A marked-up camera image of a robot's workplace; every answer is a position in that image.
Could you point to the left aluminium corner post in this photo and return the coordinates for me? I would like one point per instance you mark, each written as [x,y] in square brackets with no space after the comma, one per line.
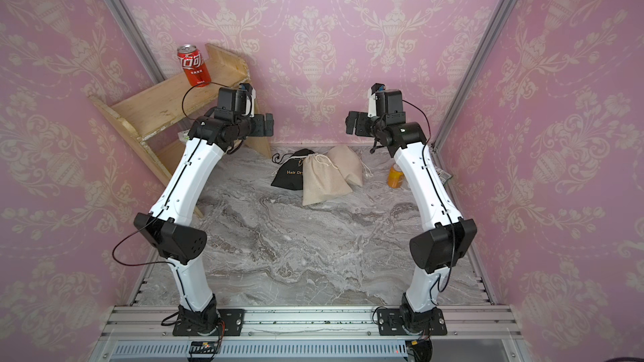
[134,36]

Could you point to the aluminium corner post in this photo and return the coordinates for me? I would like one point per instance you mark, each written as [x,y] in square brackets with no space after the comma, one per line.
[493,30]
[134,36]

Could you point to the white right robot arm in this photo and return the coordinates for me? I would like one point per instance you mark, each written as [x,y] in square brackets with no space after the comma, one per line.
[446,235]

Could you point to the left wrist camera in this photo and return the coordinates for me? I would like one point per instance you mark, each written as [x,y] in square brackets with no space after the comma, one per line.
[249,95]

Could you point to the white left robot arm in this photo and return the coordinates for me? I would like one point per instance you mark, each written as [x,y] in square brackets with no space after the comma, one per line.
[167,226]

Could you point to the red cola can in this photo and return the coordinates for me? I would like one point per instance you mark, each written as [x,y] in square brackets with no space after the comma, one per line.
[193,65]

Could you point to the black drawstring bag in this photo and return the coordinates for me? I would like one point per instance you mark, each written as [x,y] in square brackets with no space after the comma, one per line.
[290,173]

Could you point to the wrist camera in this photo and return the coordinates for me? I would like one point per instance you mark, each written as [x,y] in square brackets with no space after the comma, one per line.
[372,98]
[249,95]

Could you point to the right aluminium corner post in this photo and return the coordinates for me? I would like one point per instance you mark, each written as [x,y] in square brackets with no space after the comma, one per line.
[493,30]

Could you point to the green white box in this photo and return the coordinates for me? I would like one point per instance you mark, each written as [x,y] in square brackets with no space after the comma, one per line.
[184,136]

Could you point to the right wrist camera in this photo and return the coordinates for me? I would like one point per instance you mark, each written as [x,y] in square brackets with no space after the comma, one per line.
[372,98]

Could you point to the wooden two-tier shelf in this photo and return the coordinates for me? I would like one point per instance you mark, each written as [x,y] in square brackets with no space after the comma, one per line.
[153,111]

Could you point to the green snack packet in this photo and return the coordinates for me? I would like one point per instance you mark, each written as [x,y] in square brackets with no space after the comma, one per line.
[444,176]

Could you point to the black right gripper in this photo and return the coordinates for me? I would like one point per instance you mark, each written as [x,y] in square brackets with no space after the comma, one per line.
[354,123]

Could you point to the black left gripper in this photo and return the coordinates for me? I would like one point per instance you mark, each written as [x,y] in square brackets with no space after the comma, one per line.
[260,129]

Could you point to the orange soda can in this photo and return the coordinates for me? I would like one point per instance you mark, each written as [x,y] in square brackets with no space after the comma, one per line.
[395,177]

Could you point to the beige hair dryer bag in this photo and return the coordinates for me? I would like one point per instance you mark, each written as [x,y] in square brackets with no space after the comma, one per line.
[350,165]

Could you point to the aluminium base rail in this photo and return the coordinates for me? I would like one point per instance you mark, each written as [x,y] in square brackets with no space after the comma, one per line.
[318,333]

